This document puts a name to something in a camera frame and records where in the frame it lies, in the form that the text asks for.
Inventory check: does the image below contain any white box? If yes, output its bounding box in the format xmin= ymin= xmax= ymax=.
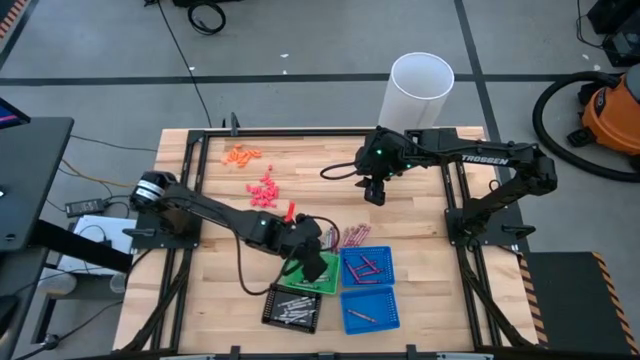
xmin=55 ymin=214 xmax=139 ymax=276

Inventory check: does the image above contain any black power adapter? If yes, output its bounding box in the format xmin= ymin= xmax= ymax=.
xmin=64 ymin=198 xmax=107 ymax=218

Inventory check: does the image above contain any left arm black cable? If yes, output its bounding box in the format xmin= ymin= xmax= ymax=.
xmin=233 ymin=214 xmax=342 ymax=296

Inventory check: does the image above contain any black equipment case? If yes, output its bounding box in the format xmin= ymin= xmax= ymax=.
xmin=587 ymin=0 xmax=640 ymax=69

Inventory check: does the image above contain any black aluminium table frame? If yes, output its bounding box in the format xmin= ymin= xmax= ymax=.
xmin=117 ymin=112 xmax=541 ymax=360

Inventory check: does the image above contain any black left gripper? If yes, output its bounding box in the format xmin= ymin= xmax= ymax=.
xmin=272 ymin=215 xmax=330 ymax=284

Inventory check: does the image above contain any black plastic basket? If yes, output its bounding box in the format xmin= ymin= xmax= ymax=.
xmin=261 ymin=282 xmax=324 ymax=335

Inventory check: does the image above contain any black hazard-striped mat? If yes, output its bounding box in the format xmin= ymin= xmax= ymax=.
xmin=519 ymin=251 xmax=640 ymax=357

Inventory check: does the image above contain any green plastic basket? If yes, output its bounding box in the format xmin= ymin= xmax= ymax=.
xmin=282 ymin=249 xmax=341 ymax=296

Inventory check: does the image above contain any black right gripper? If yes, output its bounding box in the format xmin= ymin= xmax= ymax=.
xmin=355 ymin=128 xmax=414 ymax=207

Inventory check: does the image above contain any white shade table lamp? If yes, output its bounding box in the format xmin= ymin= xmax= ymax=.
xmin=377 ymin=51 xmax=456 ymax=134

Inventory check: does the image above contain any blue plastic basket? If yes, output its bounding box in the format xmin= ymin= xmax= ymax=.
xmin=339 ymin=245 xmax=396 ymax=289
xmin=339 ymin=284 xmax=401 ymax=336

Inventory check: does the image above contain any black floor cable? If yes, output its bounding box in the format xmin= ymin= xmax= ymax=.
xmin=155 ymin=0 xmax=215 ymax=129

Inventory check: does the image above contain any white round container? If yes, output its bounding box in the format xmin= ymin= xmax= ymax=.
xmin=37 ymin=267 xmax=79 ymax=296

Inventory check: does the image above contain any hazard-striped floor strip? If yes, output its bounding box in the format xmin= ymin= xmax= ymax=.
xmin=0 ymin=0 xmax=29 ymax=39

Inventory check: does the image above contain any coiled black cable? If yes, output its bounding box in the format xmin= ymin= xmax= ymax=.
xmin=187 ymin=1 xmax=227 ymax=36

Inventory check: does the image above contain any monitor screen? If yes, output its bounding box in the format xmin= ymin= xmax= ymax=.
xmin=0 ymin=97 xmax=32 ymax=131

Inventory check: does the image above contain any orange shop vacuum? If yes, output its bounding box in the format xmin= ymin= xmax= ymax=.
xmin=567 ymin=63 xmax=640 ymax=174
xmin=531 ymin=70 xmax=640 ymax=184

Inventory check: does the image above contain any black desk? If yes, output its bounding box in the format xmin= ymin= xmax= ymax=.
xmin=0 ymin=116 xmax=135 ymax=360

